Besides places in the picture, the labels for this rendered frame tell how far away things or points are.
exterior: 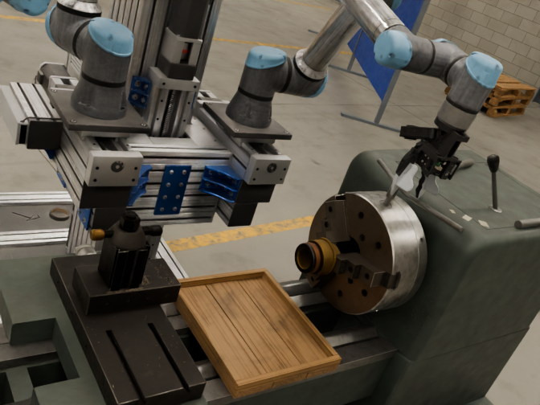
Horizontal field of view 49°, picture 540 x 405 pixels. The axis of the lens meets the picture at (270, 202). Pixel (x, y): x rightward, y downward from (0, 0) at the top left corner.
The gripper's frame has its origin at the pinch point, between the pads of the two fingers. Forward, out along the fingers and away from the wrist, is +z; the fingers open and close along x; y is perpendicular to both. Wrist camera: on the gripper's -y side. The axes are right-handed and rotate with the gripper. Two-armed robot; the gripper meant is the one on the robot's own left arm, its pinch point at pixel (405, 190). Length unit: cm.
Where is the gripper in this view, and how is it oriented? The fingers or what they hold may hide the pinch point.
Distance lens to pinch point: 143.3
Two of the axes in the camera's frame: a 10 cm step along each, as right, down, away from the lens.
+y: 3.3, 6.0, -7.3
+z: -3.4, 7.9, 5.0
